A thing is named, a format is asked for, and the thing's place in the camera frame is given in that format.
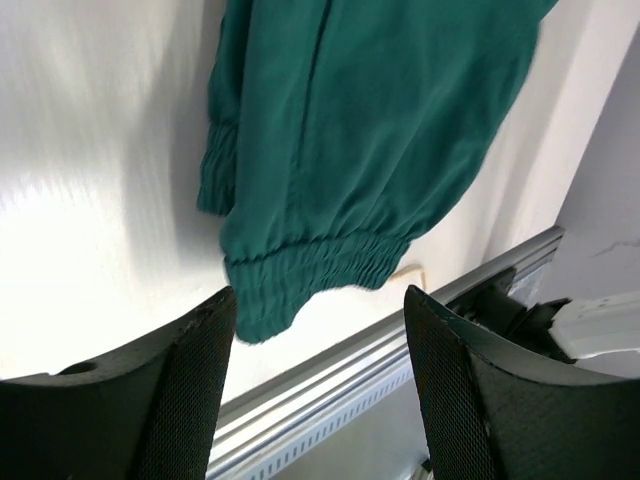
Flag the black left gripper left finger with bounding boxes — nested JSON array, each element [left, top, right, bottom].
[[1, 287, 236, 479]]

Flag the aluminium table edge rail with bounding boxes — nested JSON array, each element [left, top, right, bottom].
[[204, 225, 566, 480]]

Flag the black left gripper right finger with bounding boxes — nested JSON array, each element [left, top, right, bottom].
[[404, 287, 639, 479]]

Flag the white slotted cable duct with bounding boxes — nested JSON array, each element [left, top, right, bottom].
[[230, 366, 413, 480]]

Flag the teal green shorts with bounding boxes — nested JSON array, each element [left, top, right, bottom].
[[197, 1, 553, 344]]

